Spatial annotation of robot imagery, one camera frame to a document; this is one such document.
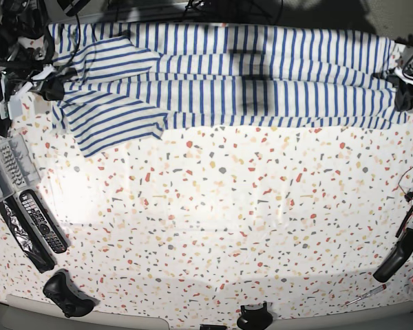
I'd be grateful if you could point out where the black game controller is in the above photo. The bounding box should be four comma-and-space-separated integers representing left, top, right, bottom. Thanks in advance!
43, 272, 95, 318

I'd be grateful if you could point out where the black TV remote control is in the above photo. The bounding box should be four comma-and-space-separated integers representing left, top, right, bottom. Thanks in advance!
19, 189, 68, 254

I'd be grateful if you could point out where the black strap with cable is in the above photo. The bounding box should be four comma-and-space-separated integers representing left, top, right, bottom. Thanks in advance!
394, 199, 413, 238

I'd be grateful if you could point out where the blue white striped t-shirt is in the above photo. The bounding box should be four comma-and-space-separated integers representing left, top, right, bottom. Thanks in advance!
50, 23, 407, 157

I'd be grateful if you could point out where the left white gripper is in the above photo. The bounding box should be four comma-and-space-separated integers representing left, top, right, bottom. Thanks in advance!
394, 53, 413, 111

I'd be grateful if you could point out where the black foil-wrapped bar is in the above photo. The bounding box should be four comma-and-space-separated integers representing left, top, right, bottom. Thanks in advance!
0, 197, 56, 273

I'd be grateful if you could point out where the red-tipped screwdriver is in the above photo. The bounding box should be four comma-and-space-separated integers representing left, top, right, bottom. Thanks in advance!
345, 284, 388, 306

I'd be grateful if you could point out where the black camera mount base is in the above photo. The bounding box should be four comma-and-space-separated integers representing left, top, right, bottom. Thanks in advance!
237, 302, 273, 330

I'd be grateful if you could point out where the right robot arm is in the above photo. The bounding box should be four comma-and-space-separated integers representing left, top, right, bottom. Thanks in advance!
0, 1, 65, 120

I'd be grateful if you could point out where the clear plastic bit case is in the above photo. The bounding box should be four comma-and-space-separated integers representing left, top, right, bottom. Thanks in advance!
0, 134, 41, 203

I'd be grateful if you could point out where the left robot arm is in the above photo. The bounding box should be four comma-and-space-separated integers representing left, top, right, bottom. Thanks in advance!
393, 47, 413, 112

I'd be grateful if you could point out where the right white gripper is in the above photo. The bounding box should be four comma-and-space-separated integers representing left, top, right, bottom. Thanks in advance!
0, 67, 65, 119

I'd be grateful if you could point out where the black handle grip right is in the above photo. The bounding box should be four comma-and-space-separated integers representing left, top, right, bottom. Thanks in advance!
373, 228, 413, 283

